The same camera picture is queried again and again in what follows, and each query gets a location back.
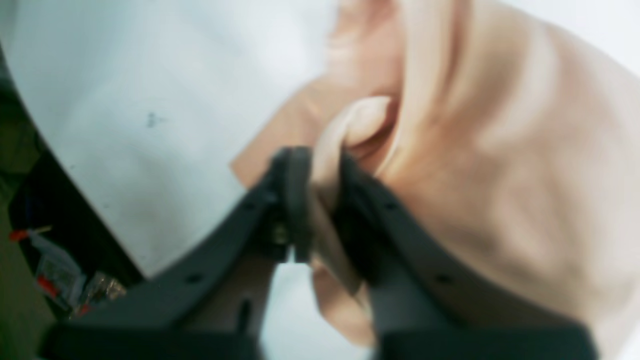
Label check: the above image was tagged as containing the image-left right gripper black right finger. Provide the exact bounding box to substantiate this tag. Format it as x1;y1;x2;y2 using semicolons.
333;154;598;360

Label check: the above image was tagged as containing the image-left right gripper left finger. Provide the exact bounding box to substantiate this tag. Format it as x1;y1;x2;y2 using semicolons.
39;146;313;360

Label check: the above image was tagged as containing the peach t-shirt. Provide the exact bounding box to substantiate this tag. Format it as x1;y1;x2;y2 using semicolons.
231;0;639;360

